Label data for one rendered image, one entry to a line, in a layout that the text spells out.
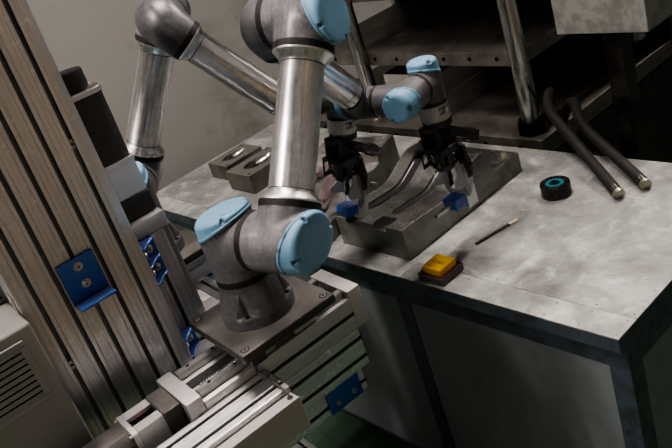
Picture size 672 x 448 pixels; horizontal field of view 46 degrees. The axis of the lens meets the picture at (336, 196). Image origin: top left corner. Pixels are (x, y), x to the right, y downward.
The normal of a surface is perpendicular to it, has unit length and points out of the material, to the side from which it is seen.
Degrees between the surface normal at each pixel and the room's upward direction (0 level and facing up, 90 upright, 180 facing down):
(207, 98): 90
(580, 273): 0
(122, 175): 90
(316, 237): 96
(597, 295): 0
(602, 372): 90
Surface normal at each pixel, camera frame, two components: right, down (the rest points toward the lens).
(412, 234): 0.65, 0.13
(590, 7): -0.70, 0.48
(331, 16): 0.81, -0.13
